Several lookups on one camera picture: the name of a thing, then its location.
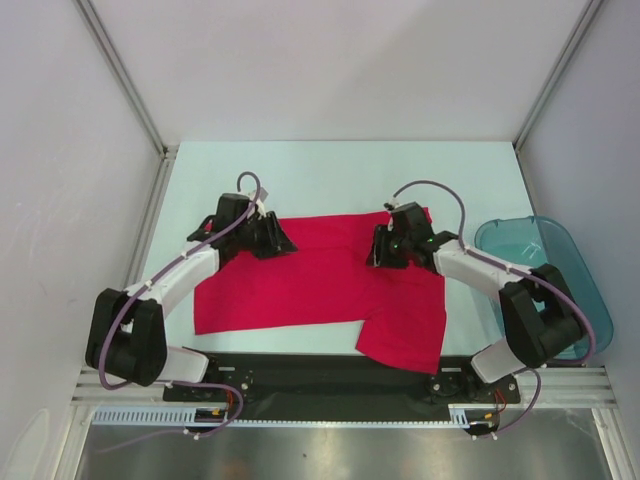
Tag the red t shirt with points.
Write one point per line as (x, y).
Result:
(327, 281)

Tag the right aluminium corner post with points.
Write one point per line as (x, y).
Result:
(586, 20)

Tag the white cable duct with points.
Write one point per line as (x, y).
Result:
(438, 416)

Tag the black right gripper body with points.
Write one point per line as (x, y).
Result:
(401, 244)

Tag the aluminium corner post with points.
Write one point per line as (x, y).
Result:
(586, 20)
(111, 56)

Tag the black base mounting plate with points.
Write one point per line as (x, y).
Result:
(342, 382)

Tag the left aluminium corner post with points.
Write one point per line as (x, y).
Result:
(111, 56)

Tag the teal plastic basin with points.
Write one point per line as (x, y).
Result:
(536, 240)

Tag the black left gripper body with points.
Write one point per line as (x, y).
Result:
(254, 236)

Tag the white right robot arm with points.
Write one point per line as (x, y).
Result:
(542, 321)

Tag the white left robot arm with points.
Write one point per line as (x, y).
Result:
(127, 343)

